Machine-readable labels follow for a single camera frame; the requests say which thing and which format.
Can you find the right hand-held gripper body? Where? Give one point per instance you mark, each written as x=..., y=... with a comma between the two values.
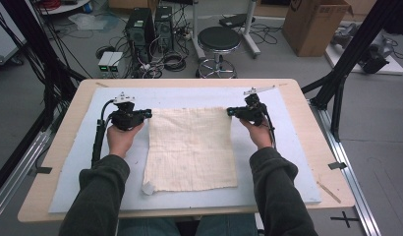
x=253, y=111

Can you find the person's right leg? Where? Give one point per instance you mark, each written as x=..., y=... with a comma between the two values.
x=227, y=226

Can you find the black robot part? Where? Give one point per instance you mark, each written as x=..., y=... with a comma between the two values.
x=373, y=60

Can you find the grey robot part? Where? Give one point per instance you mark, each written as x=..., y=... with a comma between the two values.
x=343, y=34

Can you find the white panel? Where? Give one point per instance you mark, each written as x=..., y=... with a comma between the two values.
x=4, y=39

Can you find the person's left hand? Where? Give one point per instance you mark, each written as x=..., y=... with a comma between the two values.
x=121, y=141

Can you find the round white table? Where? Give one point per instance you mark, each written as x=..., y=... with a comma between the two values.
x=68, y=6

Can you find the white stand leg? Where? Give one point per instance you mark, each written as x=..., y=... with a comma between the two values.
x=250, y=32
x=196, y=32

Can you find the cream cloth towel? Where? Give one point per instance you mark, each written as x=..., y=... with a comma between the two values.
x=189, y=150

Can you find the black tape cross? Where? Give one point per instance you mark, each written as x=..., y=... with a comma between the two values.
x=344, y=219

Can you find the clear plastic sheet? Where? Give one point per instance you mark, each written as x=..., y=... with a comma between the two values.
x=88, y=22

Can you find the brown cardboard box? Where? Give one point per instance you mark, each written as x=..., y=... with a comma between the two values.
x=316, y=29

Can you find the white power strip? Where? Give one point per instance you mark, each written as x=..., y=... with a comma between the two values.
x=259, y=226

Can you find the person's right hand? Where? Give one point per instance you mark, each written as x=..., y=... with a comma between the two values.
x=260, y=136

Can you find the black metal frame stand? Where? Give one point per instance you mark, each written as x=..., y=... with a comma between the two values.
x=353, y=49
x=47, y=65

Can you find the white floor board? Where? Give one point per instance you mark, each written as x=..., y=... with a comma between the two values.
x=394, y=67

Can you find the black round stool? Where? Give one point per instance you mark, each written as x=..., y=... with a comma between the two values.
x=219, y=37

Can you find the person's left leg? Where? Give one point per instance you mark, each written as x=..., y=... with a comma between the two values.
x=147, y=227

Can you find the slim black computer tower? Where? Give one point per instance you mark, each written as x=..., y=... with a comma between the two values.
x=164, y=29

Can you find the aluminium rail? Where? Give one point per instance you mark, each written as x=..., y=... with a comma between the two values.
x=350, y=177
x=16, y=167

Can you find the person's leg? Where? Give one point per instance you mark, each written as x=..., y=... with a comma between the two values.
x=147, y=227
x=227, y=226

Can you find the white power supply box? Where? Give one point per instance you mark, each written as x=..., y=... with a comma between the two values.
x=104, y=62
x=116, y=62

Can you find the white foam mat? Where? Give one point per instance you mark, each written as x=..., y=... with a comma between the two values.
x=196, y=97

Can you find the thin wooden strip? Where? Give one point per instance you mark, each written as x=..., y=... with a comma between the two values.
x=329, y=192

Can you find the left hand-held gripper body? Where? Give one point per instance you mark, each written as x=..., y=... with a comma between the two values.
x=126, y=118

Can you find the large black computer tower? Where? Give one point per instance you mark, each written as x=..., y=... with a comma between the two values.
x=139, y=32

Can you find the black tape piece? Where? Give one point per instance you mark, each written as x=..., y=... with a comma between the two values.
x=42, y=170
x=337, y=165

